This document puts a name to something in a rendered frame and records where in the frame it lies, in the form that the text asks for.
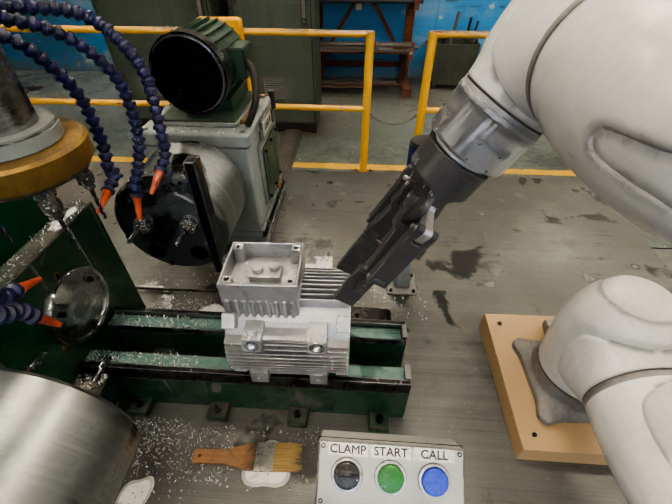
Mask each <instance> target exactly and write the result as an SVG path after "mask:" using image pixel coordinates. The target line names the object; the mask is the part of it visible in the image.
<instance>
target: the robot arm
mask: <svg viewBox="0 0 672 504"><path fill-rule="evenodd" d="M431 120H432V122H431V124H432V129H433V131H431V132H430V133H429V135H428V136H427V137H426V138H425V140H424V141H423V142H422V144H421V145H420V146H419V147H418V149H417V150H416V151H415V152H414V154H413V155H412V157H411V165H410V164H408V165H407V166H406V167H405V169H404V170H403V172H402V174H401V175H400V177H399V178H398V180H397V181H396V182H395V183H394V185H393V186H392V187H391V188H390V190H389V191H388V192H387V193H386V194H385V196H384V197H383V198H382V199H381V201H380V202H379V203H378V204H377V206H376V207H375V208H374V209H373V211H372V212H371V213H370V214H369V215H368V216H367V219H366V222H368V223H369V224H368V225H367V226H366V227H365V228H364V233H362V234H361V235H360V236H359V238H358V239H357V240H356V241H355V243H354V244H353V245H352V246H351V247H350V249H349V250H348V251H347V252H346V254H345V255H344V256H343V257H342V258H341V260H340V261H339V262H338V263H337V269H340V270H342V271H344V272H346V273H348V274H350V276H349V278H348V279H347V280H346V281H345V282H344V283H343V284H342V285H341V287H340V288H339V289H338V290H337V291H336V292H335V293H334V299H336V300H338V301H341V302H343V303H345V304H348V305H350V306H354V305H355V304H356V302H357V301H358V300H359V299H360V298H361V297H362V296H363V295H364V294H365V293H366V292H367V291H368V290H369V289H370V288H371V287H372V286H373V285H374V284H375V285H377V286H380V287H382V288H384V289H385V288H386V287H387V286H388V285H389V284H390V283H391V282H392V281H393V280H394V279H395V278H396V277H397V276H398V275H399V274H400V273H401V272H402V271H403V270H404V269H405V268H406V267H407V266H408V265H409V264H410V263H411V262H412V261H413V260H414V259H415V258H416V257H417V256H418V255H419V254H420V253H421V252H422V251H423V250H424V249H425V248H427V247H428V246H430V245H432V244H433V243H435V242H436V241H437V240H438V238H439V233H438V232H436V231H435V230H433V223H434V220H435V219H437V218H438V217H439V215H440V213H441V212H442V210H443V209H444V207H445V206H446V204H448V203H454V202H456V203H461V202H464V201H466V200H467V199H468V198H469V197H470V196H471V195H472V194H473V193H474V192H475V191H476V190H477V189H478V188H479V187H480V186H481V185H482V184H483V183H484V182H485V181H486V180H487V179H488V176H490V177H498V176H500V175H502V174H503V173H504V172H505V171H506V170H507V169H508V168H509V167H510V166H511V165H512V164H513V163H514V162H515V161H516V160H517V159H518V158H519V157H520V156H521V155H522V154H523V153H524V152H525V151H526V150H527V149H528V148H529V147H530V146H531V145H532V144H535V143H536V142H537V141H538V140H539V137H540V136H541V135H542V134H543V133H544V135H545V137H546V138H547V140H548V142H549V143H550V145H551V146H552V147H553V149H554V150H555V152H556V153H557V154H558V156H559V157H560V158H561V159H562V161H563V162H564V163H565V164H566V165H567V166H568V167H569V168H570V169H571V171H572V172H573V173H574V174H575V175H576V176H577V177H578V178H579V179H580V180H581V181H582V182H583V183H584V184H585V185H586V186H587V187H588V188H589V189H590V190H591V191H592V192H593V193H595V194H596V195H597V196H598V197H599V198H600V199H601V200H602V201H603V202H604V203H606V204H607V205H608V206H609V207H610V208H612V209H613V210H614V211H616V212H617V213H618V214H620V215H621V216H622V217H624V218H625V219H627V220H628V221H630V222H631V223H633V224H634V225H636V226H637V227H639V228H641V229H643V230H644V231H646V232H648V233H650V234H652V235H654V236H655V237H657V238H659V239H661V240H663V241H665V242H667V243H670V244H672V0H512V1H511V2H510V3H509V5H508V6H507V7H506V9H505V10H504V11H503V13H502V14H501V16H500V17H499V19H498V20H497V22H496V23H495V25H494V26H493V28H492V29H491V31H490V32H489V34H488V36H487V37H486V39H485V41H484V44H483V46H482V49H481V51H480V53H479V55H478V57H477V59H476V61H475V62H474V64H473V65H472V67H471V68H470V70H469V71H468V73H467V74H466V76H465V77H463V78H462V79H461V80H460V82H459V83H458V86H457V87H456V89H455V90H454V91H453V92H452V94H451V95H450V96H449V98H448V99H447V100H446V102H445V103H443V105H442V107H441V108H440V109H439V111H438V112H437V113H436V115H435V116H434V117H433V118H432V119H431ZM376 215H378V216H377V217H376ZM403 220H404V221H405V222H407V223H408V224H410V225H408V224H407V223H405V222H403ZM376 239H377V240H379V241H381V242H379V241H377V240H376ZM371 256H372V257H371ZM370 257H371V258H370ZM369 258H370V260H369ZM368 260H369V261H368ZM367 261H368V262H367ZM366 262H367V264H365V263H366ZM542 326H543V330H544V335H545V336H544V339H543V341H533V340H527V339H523V338H517V339H515V340H514V341H513V343H512V349H513V350H514V352H515V353H516V354H517V356H518V357H519V360H520V362H521V365H522V368H523V370H524V373H525V376H526V379H527V381H528V384H529V387H530V390H531V392H532V395H533V398H534V401H535V404H536V416H537V418H538V420H539V421H540V422H541V423H543V424H544V425H548V426H551V425H554V424H557V423H562V422H567V423H591V426H592V429H593V432H594V434H595V437H596V439H597V442H598V444H599V446H600V449H601V451H602V453H603V455H604V458H605V460H606V462H607V464H608V466H609V468H610V470H611V472H612V474H613V476H614V478H615V480H616V482H617V484H618V485H619V487H620V489H621V491H622V493H623V494H624V496H625V498H626V499H627V501H628V503H629V504H672V294H671V293H670V292H669V291H668V290H666V289H665V288H663V287H662V286H660V285H658V284H657V283H655V282H652V281H650V280H647V279H645V278H641V277H637V276H631V275H620V276H615V277H610V278H607V279H603V280H602V279H599V280H597V281H595V282H592V283H591V284H589V285H587V286H585V287H584V288H582V289H581V290H579V291H578V292H576V293H575V294H574V295H573V296H572V297H571V298H570V299H569V300H568V301H567V302H566V303H565V304H564V306H563V307H562V308H561V309H560V311H559V312H558V314H557V315H556V316H555V318H554V319H547V320H544V322H543V324H542Z"/></svg>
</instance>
